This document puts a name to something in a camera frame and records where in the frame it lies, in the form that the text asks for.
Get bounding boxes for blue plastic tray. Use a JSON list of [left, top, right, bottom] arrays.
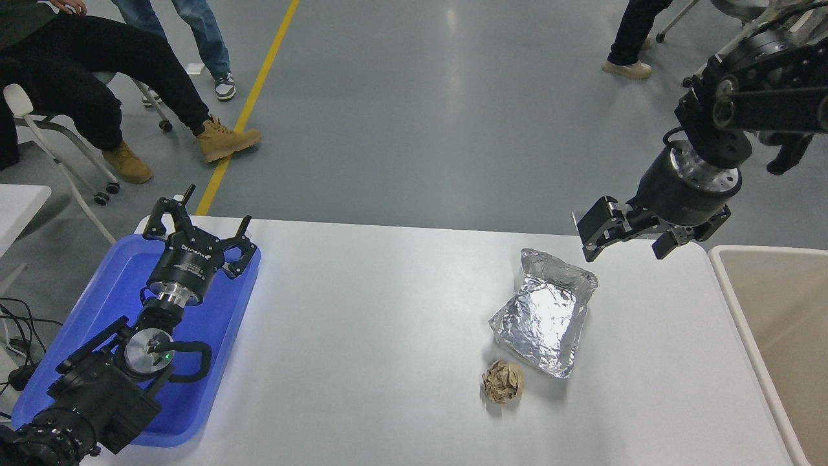
[[12, 233, 262, 449]]

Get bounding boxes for small white side table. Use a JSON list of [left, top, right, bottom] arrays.
[[0, 184, 52, 292]]

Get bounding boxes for crumpled tan paper ball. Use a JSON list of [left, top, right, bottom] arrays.
[[482, 361, 525, 405]]

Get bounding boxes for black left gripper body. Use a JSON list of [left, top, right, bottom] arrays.
[[146, 228, 227, 304]]

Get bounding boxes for person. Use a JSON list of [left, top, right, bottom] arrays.
[[111, 0, 237, 107], [602, 0, 673, 80], [0, 0, 263, 184]]

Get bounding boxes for large pale bin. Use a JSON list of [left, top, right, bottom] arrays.
[[708, 245, 828, 466]]

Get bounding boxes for silver foil plate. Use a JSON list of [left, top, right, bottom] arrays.
[[488, 248, 598, 379]]

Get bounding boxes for white frame wheeled chair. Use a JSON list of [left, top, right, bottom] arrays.
[[681, 19, 764, 89], [3, 83, 121, 245]]

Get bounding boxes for black floor cables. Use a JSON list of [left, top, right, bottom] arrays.
[[0, 296, 65, 397]]

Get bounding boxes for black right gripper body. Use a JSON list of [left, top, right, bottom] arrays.
[[626, 148, 735, 228]]

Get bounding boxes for grey wheeled chair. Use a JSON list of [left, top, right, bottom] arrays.
[[655, 0, 770, 43], [91, 70, 174, 133]]

